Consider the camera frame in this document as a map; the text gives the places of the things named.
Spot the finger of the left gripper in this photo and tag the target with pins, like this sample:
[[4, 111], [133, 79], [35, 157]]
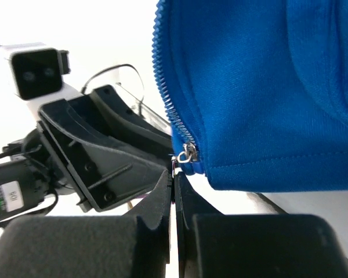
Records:
[[125, 125]]

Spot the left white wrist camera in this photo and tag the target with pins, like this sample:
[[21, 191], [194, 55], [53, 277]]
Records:
[[32, 75]]

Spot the blue zip-up jacket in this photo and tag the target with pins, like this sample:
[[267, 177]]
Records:
[[256, 91]]

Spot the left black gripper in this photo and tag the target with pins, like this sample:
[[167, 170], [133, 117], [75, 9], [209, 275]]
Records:
[[104, 172]]

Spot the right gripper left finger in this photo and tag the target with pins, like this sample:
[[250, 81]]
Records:
[[135, 244]]

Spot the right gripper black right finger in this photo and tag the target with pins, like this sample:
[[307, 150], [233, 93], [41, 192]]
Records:
[[212, 244]]

